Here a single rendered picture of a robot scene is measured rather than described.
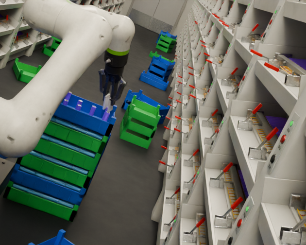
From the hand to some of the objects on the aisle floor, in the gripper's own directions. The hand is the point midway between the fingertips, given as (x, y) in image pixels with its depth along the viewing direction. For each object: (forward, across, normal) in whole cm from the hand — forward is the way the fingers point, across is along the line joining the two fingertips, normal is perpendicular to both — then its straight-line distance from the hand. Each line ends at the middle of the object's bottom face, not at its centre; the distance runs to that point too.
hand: (108, 102), depth 222 cm
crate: (+40, -7, -30) cm, 50 cm away
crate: (+26, +34, -60) cm, 73 cm away
